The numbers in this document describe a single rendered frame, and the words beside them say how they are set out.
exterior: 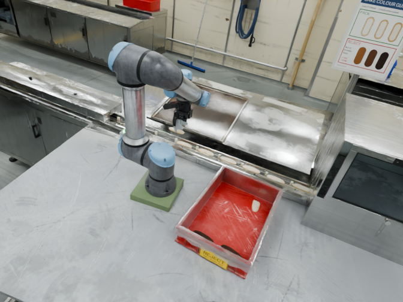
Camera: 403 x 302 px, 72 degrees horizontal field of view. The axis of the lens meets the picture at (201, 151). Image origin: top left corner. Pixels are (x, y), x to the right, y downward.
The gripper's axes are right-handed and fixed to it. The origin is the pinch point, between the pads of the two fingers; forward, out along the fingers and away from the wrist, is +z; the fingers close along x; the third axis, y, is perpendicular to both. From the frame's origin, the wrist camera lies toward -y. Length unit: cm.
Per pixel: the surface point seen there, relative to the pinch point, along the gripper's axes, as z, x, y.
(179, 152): 8.3, -9.6, 7.7
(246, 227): 11, -39, 57
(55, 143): 44, -9, -93
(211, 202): 11, -33, 38
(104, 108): 2.1, -2.8, -49.5
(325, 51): 16, 339, 69
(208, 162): 7.6, -9.7, 25.6
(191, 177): 11.6, -21.3, 21.0
